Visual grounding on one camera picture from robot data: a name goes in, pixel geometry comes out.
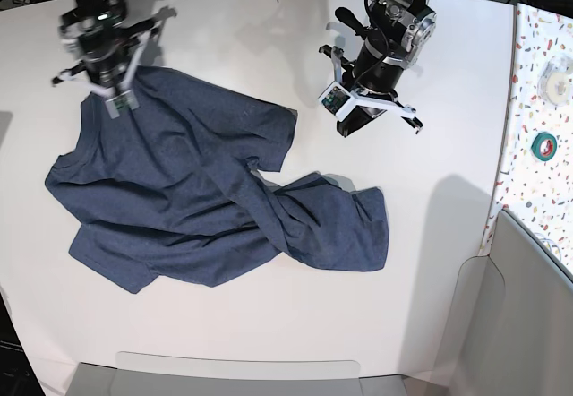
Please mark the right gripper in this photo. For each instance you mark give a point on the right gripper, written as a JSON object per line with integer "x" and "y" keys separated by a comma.
{"x": 111, "y": 56}

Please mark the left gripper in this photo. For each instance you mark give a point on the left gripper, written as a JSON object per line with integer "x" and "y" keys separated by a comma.
{"x": 373, "y": 82}

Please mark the dark blue t-shirt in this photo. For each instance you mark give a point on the dark blue t-shirt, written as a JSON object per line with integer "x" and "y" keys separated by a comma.
{"x": 173, "y": 188}

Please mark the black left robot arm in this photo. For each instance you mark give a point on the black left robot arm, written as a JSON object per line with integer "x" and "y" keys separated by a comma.
{"x": 406, "y": 25}

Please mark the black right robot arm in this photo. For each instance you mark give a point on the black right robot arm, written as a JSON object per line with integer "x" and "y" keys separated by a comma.
{"x": 88, "y": 16}

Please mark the clear tape dispenser roll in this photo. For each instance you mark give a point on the clear tape dispenser roll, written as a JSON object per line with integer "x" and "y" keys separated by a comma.
{"x": 555, "y": 81}

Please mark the green tape roll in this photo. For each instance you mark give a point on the green tape roll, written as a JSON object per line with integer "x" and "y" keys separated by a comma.
{"x": 544, "y": 146}

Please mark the terrazzo patterned table cover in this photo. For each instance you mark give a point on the terrazzo patterned table cover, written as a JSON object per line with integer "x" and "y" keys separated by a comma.
{"x": 538, "y": 193}

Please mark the grey chair right side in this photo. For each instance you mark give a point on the grey chair right side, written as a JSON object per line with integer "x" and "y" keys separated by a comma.
{"x": 509, "y": 330}

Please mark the grey chair bottom edge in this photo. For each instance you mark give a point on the grey chair bottom edge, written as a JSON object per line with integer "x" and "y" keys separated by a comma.
{"x": 145, "y": 374}

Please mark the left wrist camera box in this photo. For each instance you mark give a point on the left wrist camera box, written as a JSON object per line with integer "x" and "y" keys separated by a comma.
{"x": 338, "y": 101}

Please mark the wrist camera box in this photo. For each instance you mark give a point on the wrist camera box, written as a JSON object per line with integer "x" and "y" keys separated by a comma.
{"x": 121, "y": 103}
{"x": 338, "y": 101}

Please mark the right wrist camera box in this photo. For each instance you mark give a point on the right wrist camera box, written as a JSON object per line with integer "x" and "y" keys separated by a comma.
{"x": 121, "y": 103}

